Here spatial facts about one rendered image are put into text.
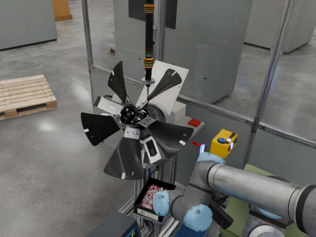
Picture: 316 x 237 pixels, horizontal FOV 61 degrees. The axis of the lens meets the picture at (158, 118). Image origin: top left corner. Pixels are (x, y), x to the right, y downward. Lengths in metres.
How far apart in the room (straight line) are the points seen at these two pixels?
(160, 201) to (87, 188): 1.97
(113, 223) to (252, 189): 0.49
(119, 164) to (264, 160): 1.12
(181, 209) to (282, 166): 1.41
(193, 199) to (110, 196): 1.94
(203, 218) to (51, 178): 2.34
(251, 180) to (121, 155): 0.96
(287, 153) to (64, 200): 1.95
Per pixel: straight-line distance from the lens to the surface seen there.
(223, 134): 1.66
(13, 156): 3.40
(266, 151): 2.10
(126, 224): 0.93
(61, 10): 9.56
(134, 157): 1.52
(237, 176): 0.70
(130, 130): 1.53
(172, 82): 1.46
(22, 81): 4.84
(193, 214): 0.78
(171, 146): 1.38
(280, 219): 0.95
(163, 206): 0.85
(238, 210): 1.16
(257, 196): 0.66
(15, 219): 2.74
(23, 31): 6.98
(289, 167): 2.12
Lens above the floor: 2.00
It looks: 32 degrees down
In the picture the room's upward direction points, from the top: 2 degrees clockwise
